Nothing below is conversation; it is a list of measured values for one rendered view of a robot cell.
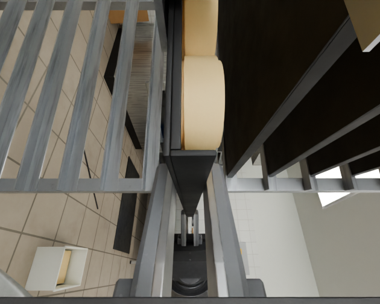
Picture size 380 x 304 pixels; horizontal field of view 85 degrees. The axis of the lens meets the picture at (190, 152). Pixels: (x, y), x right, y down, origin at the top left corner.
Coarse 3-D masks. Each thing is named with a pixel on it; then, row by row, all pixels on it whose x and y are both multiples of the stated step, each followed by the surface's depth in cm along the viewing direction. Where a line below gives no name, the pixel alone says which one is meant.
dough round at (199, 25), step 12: (192, 0) 11; (204, 0) 11; (216, 0) 11; (192, 12) 11; (204, 12) 11; (216, 12) 11; (192, 24) 11; (204, 24) 11; (216, 24) 11; (192, 36) 11; (204, 36) 11; (216, 36) 12; (192, 48) 12; (204, 48) 12
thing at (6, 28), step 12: (12, 0) 64; (24, 0) 66; (12, 12) 64; (0, 24) 60; (12, 24) 63; (0, 36) 60; (12, 36) 61; (0, 48) 60; (0, 60) 58; (0, 72) 57
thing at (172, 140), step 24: (168, 24) 7; (168, 48) 7; (168, 72) 7; (168, 96) 6; (168, 120) 6; (168, 144) 6; (168, 168) 7; (192, 168) 7; (192, 192) 12; (192, 216) 40
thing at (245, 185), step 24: (0, 192) 48; (24, 192) 48; (48, 192) 48; (72, 192) 48; (96, 192) 48; (120, 192) 48; (144, 192) 48; (240, 192) 49; (264, 192) 49; (288, 192) 49; (312, 192) 49
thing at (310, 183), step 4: (300, 160) 48; (304, 160) 46; (300, 164) 48; (304, 164) 46; (300, 168) 48; (304, 168) 46; (308, 168) 45; (304, 172) 46; (308, 172) 45; (304, 176) 46; (308, 176) 45; (304, 180) 46; (308, 180) 45; (312, 180) 47; (316, 180) 47; (304, 184) 46; (308, 184) 45; (312, 184) 46; (316, 184) 46; (304, 188) 46; (308, 188) 45; (312, 188) 44; (316, 188) 46
